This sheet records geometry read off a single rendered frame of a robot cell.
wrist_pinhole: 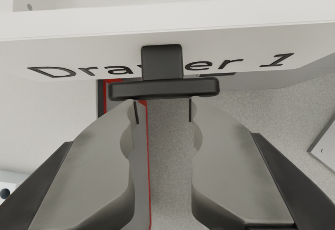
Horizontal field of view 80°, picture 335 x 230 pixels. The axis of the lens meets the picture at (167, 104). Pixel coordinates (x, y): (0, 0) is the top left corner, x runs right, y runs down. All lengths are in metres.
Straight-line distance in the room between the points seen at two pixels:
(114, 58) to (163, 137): 0.90
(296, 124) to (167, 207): 0.77
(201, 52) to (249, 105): 0.97
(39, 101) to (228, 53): 0.26
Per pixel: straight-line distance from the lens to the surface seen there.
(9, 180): 0.33
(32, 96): 0.35
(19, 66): 0.21
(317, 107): 1.28
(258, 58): 0.20
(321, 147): 1.24
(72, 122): 0.31
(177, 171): 1.07
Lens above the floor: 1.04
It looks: 84 degrees down
